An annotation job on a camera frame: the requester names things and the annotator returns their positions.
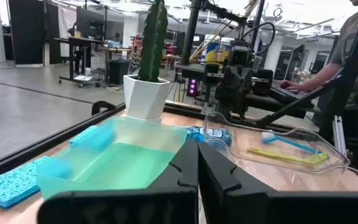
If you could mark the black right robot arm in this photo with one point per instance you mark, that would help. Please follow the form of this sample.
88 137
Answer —
230 109

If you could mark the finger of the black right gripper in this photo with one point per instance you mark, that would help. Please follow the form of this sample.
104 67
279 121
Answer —
211 73
263 82

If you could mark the black computer monitor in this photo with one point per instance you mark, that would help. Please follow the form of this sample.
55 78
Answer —
89 21

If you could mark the black cabinet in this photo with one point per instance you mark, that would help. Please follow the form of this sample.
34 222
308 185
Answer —
119 71

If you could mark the translucent green plastic bin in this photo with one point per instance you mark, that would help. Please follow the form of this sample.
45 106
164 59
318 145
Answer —
120 161

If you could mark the lime green dish brush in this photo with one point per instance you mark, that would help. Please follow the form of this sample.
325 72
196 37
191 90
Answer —
284 157

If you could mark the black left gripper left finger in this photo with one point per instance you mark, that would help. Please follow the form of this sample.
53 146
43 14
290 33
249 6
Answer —
154 205

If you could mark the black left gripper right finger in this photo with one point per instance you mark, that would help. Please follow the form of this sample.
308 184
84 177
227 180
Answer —
247 205

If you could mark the blue dish soap bottle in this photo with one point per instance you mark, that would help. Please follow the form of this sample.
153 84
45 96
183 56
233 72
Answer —
211 135

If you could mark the green cactus plant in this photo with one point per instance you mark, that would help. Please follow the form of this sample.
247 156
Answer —
152 40

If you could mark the silver aluminium extrusion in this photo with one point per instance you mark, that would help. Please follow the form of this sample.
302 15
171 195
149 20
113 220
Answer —
339 133

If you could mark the computer with purple lights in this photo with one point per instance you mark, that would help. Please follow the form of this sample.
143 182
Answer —
193 87

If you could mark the backlit keyboard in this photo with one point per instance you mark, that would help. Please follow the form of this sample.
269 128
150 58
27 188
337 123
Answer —
283 93

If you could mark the person's hand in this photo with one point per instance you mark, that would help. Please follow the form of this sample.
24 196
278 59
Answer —
287 85

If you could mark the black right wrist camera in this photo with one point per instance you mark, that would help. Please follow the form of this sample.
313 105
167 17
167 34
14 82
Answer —
240 54

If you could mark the blue and yellow barrel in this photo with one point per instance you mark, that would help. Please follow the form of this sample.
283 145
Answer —
217 51

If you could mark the light blue sponge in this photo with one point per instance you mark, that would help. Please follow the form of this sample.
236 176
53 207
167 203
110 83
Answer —
89 138
11 185

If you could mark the blue dish brush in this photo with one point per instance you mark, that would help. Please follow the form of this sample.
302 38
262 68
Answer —
291 142

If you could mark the black partition panel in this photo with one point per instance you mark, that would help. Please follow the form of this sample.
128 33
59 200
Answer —
26 31

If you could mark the black standing desk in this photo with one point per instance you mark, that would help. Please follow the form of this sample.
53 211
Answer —
73 59

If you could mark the person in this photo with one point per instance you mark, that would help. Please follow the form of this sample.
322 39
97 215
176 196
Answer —
346 37

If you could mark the black frame clamp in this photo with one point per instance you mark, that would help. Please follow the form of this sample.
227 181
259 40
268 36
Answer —
101 105

